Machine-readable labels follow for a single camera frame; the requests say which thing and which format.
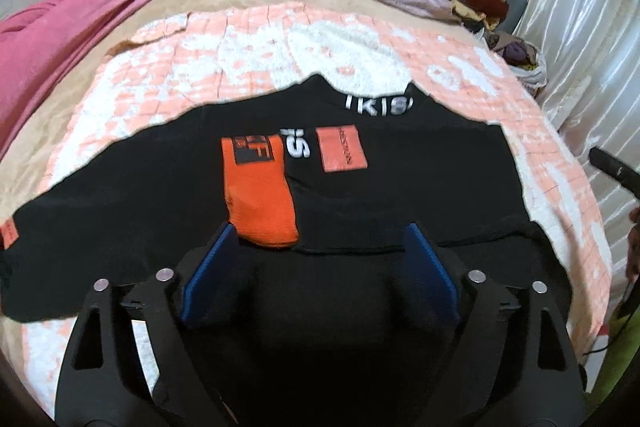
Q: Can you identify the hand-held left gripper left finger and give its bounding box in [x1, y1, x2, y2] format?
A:
[55, 223, 240, 427]

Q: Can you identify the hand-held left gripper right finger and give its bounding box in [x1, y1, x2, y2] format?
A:
[402, 222, 587, 427]

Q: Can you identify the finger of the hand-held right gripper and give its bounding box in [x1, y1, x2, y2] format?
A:
[589, 147, 640, 196]

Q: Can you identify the black t-shirt with orange patches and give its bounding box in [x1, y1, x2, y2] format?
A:
[0, 74, 576, 427]

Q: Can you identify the person's right hand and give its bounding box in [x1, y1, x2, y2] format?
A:
[627, 206, 640, 279]

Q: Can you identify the white satin curtain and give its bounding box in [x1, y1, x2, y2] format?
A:
[500, 0, 640, 358]

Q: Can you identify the grey storage box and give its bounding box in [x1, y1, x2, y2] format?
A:
[500, 0, 530, 32]

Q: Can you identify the green garment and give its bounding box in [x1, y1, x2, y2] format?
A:
[582, 279, 640, 408]

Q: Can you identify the orange and white checked blanket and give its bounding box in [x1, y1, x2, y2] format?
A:
[20, 2, 613, 408]

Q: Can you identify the black cable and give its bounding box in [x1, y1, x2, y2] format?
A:
[582, 274, 640, 356]

